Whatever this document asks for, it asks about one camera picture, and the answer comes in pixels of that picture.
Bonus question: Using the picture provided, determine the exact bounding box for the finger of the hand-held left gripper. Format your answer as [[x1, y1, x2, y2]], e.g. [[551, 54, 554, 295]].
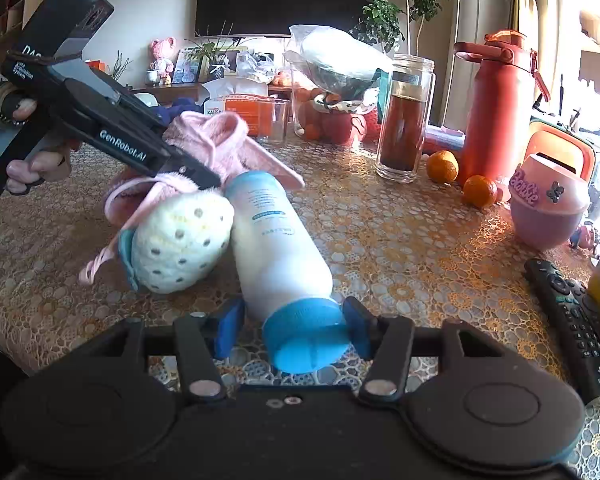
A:
[[164, 156, 223, 192]]

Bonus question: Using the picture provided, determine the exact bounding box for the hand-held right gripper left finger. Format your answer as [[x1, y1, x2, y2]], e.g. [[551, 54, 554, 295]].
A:
[[114, 299, 247, 404]]

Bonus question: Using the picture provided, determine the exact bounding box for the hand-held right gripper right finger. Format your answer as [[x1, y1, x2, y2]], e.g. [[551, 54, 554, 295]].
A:
[[343, 296, 482, 404]]

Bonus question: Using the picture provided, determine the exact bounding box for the pink fluffy cloth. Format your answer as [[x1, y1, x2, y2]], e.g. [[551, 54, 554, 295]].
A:
[[78, 111, 306, 287]]

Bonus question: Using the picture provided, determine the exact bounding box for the white bottle with blue cap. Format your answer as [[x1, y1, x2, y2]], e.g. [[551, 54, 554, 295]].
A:
[[225, 170, 354, 375]]

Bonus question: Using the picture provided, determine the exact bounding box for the person's left hand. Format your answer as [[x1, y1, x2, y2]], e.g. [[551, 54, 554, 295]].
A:
[[5, 99, 74, 196]]

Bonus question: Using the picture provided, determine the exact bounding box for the blue cloth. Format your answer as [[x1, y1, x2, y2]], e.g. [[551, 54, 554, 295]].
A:
[[152, 97, 202, 127]]

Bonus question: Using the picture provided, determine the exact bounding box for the white dotted strawberry plush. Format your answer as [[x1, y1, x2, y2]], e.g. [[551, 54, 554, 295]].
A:
[[118, 191, 236, 295]]

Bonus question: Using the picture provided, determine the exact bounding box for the orange tissue box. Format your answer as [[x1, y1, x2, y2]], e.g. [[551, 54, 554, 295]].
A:
[[201, 77, 282, 137]]

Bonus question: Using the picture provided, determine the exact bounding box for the clear drinking glass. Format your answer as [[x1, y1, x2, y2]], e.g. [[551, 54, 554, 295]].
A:
[[254, 98, 291, 146]]

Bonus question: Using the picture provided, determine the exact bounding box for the pink plush toy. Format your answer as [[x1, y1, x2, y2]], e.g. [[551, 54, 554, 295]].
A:
[[148, 37, 176, 86]]

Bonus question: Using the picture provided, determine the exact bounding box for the potted grass plant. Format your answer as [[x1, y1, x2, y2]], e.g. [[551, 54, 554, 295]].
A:
[[184, 22, 242, 81]]

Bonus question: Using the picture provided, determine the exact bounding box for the white plastic bag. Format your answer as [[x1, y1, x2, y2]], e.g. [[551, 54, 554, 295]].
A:
[[235, 50, 277, 85]]

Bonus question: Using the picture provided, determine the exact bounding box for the bag of red fruit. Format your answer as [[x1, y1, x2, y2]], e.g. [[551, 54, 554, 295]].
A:
[[292, 86, 382, 147]]

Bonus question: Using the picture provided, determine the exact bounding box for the orange mandarin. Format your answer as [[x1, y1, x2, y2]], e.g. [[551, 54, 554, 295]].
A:
[[426, 150, 460, 184], [462, 174, 499, 209]]

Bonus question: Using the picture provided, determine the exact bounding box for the plastic bag with bowl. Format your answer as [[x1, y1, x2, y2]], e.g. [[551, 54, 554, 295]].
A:
[[283, 24, 395, 104]]

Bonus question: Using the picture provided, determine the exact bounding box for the glass tea bottle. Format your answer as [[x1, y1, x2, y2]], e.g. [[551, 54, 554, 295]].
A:
[[375, 53, 437, 184]]

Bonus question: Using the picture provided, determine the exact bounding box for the black remote control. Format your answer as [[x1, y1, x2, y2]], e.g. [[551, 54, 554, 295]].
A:
[[523, 258, 600, 407]]

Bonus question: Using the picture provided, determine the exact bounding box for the pink purple lidded container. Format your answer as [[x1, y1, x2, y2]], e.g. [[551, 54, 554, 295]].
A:
[[508, 153, 591, 251]]

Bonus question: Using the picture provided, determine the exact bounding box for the red thermos jug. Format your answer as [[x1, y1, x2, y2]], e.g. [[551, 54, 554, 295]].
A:
[[452, 29, 552, 189]]

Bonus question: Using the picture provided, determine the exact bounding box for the orange lunch bag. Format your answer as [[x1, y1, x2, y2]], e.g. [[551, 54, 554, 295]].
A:
[[522, 117, 600, 187]]

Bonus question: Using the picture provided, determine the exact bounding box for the white standing air conditioner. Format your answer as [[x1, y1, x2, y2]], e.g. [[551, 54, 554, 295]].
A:
[[442, 0, 527, 131]]

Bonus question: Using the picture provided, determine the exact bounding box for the yellow curtain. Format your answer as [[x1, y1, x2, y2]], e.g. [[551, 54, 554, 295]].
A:
[[500, 0, 552, 63]]

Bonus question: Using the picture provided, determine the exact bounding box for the photo frame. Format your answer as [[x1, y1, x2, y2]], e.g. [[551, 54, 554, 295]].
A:
[[172, 49, 204, 85]]

